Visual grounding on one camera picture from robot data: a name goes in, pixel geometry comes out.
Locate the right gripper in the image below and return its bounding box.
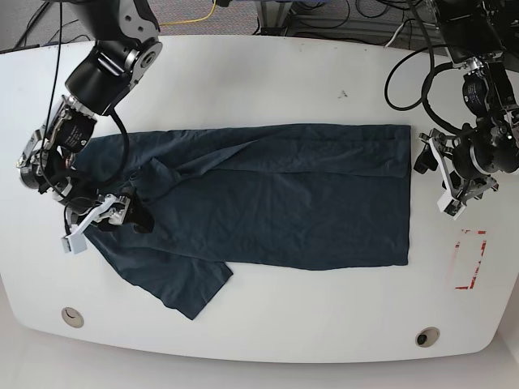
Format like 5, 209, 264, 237
63, 186, 155, 235

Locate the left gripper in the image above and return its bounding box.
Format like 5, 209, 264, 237
414, 128, 499, 203

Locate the dark navy t-shirt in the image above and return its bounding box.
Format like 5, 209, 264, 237
85, 124, 411, 319

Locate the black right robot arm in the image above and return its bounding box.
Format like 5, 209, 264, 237
16, 1, 162, 233

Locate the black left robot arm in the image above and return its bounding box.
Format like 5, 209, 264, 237
414, 1, 518, 207

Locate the red tape rectangle marking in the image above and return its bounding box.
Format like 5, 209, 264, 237
449, 229, 487, 290

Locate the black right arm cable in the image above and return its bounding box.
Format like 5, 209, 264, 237
38, 0, 131, 212

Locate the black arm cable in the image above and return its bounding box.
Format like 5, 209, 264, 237
383, 0, 467, 135
38, 0, 131, 212

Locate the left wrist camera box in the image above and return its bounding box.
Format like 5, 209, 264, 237
437, 191, 466, 220

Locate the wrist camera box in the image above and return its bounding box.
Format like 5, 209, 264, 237
61, 233, 88, 254
437, 191, 466, 220

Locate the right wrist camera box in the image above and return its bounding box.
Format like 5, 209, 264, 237
61, 233, 88, 254

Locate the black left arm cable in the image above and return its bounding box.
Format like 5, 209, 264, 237
383, 0, 467, 135

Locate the left table cable grommet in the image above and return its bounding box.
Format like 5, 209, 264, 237
61, 307, 84, 328

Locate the table cable grommet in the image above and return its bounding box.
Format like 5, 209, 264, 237
415, 327, 440, 348
61, 307, 84, 328

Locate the right table cable grommet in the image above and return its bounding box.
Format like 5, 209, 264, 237
415, 327, 440, 348

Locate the yellow cable on floor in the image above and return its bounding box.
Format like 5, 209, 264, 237
160, 0, 216, 28

